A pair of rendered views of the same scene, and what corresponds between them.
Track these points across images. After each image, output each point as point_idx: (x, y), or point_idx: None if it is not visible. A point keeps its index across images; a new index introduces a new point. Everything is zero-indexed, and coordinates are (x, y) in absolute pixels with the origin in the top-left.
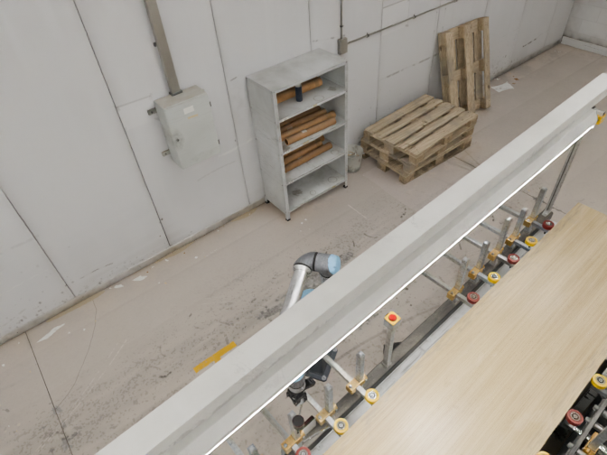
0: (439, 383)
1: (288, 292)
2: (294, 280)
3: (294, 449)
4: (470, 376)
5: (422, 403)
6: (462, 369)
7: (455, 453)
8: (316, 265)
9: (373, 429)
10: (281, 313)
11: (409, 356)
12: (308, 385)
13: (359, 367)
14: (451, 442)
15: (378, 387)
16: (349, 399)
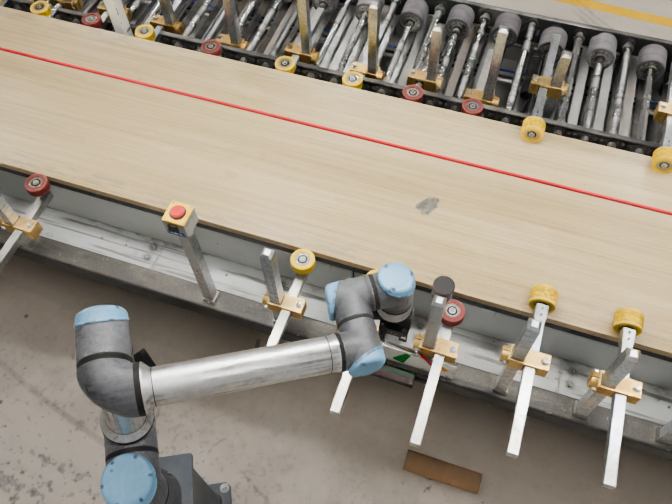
0: (234, 183)
1: (229, 377)
2: (188, 377)
3: (448, 335)
4: (204, 152)
5: (280, 193)
6: (196, 163)
7: (330, 140)
8: (124, 349)
9: (355, 237)
10: (289, 368)
11: None
12: None
13: (278, 273)
14: (318, 148)
15: None
16: (304, 326)
